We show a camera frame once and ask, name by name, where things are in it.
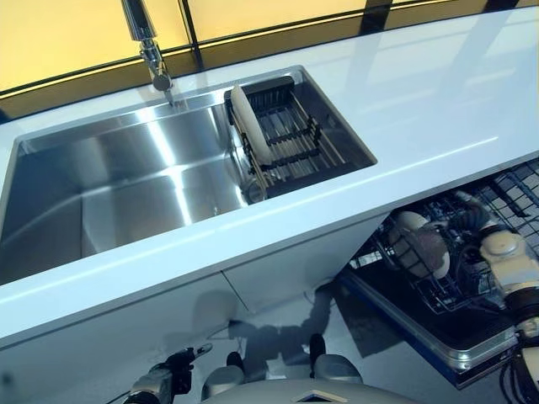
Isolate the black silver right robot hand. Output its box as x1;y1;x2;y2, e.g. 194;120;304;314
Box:
447;190;503;237

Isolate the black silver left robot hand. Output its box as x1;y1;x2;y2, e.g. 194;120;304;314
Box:
166;343;214;374

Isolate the black wire dishwasher plate rack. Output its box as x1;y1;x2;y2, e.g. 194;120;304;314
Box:
370;197;519;313

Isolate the dark dishwasher door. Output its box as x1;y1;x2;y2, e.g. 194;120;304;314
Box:
340;268;523;389

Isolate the white left robot leg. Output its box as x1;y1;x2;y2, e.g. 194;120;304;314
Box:
200;350;249;403

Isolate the wide white cabinet door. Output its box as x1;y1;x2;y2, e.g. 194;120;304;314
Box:
0;268;256;380

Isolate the grey robot torso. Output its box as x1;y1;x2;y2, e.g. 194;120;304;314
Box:
233;378;422;404

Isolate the narrow white cabinet door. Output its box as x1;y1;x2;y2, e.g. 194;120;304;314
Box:
221;212;391;315

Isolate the stainless steel sink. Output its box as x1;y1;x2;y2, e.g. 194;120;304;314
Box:
0;65;379;287

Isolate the steel sink drain strainer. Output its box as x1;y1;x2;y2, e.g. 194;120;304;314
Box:
243;178;269;205

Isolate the black sink dish rack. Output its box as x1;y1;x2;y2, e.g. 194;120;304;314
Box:
222;75;347;199

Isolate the chrome kitchen faucet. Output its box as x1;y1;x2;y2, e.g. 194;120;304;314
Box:
120;0;189;109

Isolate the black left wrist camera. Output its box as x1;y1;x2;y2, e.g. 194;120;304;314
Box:
173;369;195;396

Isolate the black wire dishwasher cup rack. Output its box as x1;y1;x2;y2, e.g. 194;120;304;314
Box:
475;162;539;229

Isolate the thin grey floor cable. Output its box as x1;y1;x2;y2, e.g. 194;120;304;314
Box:
205;317;249;343

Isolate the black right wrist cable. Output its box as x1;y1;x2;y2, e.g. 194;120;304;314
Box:
499;353;539;404

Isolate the dark window frame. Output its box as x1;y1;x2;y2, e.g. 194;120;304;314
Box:
0;0;539;124

